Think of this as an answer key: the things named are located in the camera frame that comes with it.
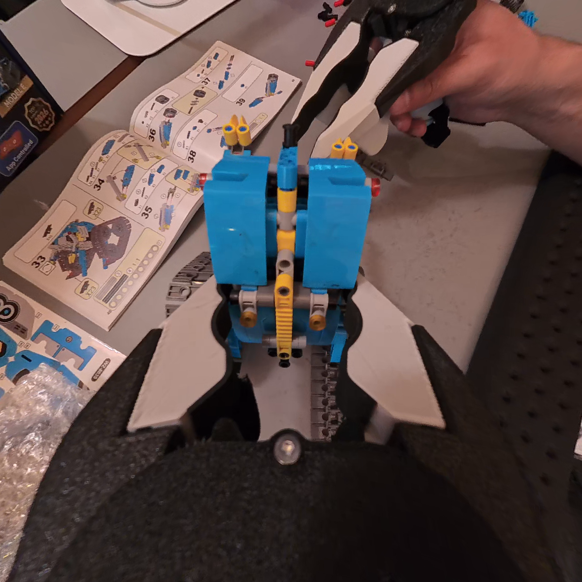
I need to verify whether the white laptop stand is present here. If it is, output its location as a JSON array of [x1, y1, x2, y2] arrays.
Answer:
[[61, 0, 239, 57]]

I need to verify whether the blue toy vehicle with wheels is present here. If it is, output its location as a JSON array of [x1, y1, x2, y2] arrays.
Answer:
[[199, 115, 382, 369]]

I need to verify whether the black perforated pad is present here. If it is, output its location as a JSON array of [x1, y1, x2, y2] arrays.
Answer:
[[468, 150, 582, 582]]

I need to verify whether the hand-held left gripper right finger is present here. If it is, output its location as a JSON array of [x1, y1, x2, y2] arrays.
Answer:
[[339, 279, 446, 442]]

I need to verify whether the bubble wrap bag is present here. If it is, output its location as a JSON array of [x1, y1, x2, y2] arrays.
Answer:
[[0, 364, 96, 519]]

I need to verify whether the dark toy vehicle box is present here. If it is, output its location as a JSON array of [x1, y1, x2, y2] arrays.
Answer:
[[0, 27, 64, 192]]

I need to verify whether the open instruction booklet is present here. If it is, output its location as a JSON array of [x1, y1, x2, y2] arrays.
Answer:
[[2, 41, 302, 332]]

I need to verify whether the blue printed sticker sheet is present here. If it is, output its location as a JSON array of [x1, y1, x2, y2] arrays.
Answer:
[[0, 281, 127, 401]]

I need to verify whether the grey desk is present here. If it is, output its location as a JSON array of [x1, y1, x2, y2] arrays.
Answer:
[[0, 0, 553, 537]]

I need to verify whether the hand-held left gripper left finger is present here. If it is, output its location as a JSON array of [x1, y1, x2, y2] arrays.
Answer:
[[126, 282, 229, 433]]

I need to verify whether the pile of small building bricks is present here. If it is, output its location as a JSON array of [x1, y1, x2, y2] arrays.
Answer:
[[305, 0, 539, 68]]

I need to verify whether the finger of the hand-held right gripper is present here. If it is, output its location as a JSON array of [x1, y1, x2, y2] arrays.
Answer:
[[316, 38, 419, 148], [290, 20, 371, 132]]

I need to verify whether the grey toy track chain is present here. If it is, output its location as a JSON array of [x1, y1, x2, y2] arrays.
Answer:
[[166, 252, 346, 442]]

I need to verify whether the person's right hand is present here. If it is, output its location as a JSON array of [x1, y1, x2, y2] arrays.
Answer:
[[389, 0, 553, 138]]

